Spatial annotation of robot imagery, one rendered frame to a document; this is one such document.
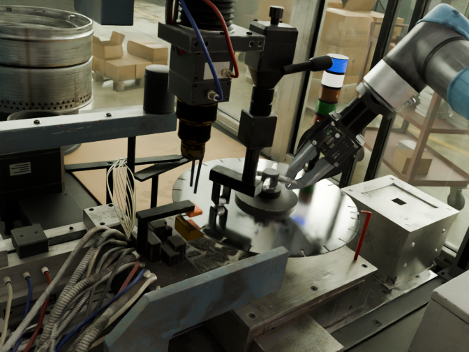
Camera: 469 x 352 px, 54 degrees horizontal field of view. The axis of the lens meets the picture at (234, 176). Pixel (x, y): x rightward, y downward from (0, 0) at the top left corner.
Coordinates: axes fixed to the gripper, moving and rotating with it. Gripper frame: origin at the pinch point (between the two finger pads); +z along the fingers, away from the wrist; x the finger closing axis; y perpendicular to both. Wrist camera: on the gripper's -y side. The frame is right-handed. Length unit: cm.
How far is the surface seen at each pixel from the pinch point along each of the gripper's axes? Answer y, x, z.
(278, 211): 5.5, 1.8, 3.6
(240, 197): 5.1, -4.3, 6.9
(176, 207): 17.4, -9.3, 10.2
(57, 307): 33.8, -9.1, 23.5
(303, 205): -0.4, 4.2, 1.8
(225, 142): -64, -26, 27
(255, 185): 10.8, -3.5, 1.2
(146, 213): 21.2, -11.2, 12.3
